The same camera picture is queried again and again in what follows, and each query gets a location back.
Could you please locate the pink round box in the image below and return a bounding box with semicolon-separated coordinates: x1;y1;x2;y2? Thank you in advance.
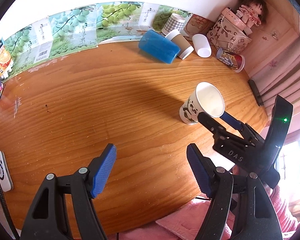
221;7;246;31

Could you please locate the colourful printed snack cup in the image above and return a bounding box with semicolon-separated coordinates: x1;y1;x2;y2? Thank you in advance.
216;48;245;73

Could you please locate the white panda paper cup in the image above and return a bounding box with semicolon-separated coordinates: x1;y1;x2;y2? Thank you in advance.
179;82;225;125

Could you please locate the green leaf poster strip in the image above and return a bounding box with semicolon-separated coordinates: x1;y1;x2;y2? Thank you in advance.
4;1;192;77

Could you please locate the pink curtain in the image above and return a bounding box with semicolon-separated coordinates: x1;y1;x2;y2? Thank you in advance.
251;36;300;144

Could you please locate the letter-printed fabric bag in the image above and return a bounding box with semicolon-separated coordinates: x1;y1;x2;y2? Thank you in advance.
206;14;252;54

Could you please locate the brown-haired rag doll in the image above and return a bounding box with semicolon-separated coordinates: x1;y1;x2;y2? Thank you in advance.
236;0;269;28

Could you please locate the wooden bookshelf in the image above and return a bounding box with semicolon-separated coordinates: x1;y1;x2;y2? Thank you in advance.
242;0;300;77

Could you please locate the brown paper coffee cup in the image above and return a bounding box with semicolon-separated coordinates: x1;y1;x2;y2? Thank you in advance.
165;29;194;60

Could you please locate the white device with ring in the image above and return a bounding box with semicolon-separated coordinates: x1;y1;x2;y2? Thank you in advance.
0;151;13;192

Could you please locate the pink blanket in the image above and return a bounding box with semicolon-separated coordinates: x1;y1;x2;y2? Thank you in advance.
107;184;300;240

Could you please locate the blue plastic cup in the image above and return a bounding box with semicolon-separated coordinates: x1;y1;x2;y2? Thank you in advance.
138;30;180;64

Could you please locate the grey checkered paper cup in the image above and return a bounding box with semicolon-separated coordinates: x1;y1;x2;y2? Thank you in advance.
161;13;185;35

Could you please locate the orange juice carton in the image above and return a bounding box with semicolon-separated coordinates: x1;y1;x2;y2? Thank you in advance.
0;38;13;80

